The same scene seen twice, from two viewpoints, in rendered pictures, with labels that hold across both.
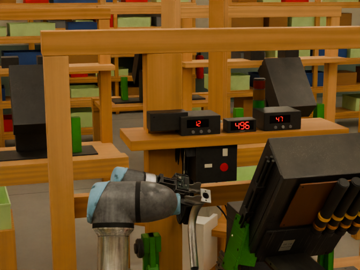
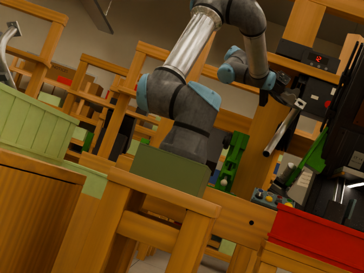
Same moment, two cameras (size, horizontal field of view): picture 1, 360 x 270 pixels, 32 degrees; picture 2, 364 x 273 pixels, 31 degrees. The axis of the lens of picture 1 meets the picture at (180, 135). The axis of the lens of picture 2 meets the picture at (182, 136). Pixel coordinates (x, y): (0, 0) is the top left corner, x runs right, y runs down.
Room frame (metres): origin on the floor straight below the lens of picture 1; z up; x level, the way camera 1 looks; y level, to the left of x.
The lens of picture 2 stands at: (-0.33, -0.64, 0.84)
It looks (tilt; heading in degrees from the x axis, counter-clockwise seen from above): 5 degrees up; 21
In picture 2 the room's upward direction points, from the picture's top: 20 degrees clockwise
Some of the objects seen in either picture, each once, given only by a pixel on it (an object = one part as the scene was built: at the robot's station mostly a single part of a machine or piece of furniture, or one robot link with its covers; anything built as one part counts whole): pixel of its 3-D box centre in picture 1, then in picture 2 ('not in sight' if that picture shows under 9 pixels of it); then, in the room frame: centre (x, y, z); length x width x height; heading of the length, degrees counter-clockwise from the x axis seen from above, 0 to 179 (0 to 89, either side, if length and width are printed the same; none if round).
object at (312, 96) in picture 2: (212, 160); (320, 101); (2.44, -0.13, 1.42); 0.17 x 0.12 x 0.15; 105
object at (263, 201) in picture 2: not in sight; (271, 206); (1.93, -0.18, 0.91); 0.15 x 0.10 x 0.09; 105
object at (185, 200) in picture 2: not in sight; (168, 194); (1.53, 0.05, 0.83); 0.32 x 0.32 x 0.04; 13
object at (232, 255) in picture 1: (243, 244); (318, 154); (2.19, -0.23, 1.17); 0.13 x 0.12 x 0.20; 105
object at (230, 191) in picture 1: (224, 193); (325, 155); (2.62, -0.19, 1.23); 1.30 x 0.05 x 0.09; 105
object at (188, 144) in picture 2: not in sight; (186, 143); (1.53, 0.05, 0.99); 0.15 x 0.15 x 0.10
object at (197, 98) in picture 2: not in sight; (197, 106); (1.53, 0.05, 1.11); 0.13 x 0.12 x 0.14; 90
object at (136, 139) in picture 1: (234, 133); (350, 91); (2.52, -0.22, 1.52); 0.90 x 0.25 x 0.04; 105
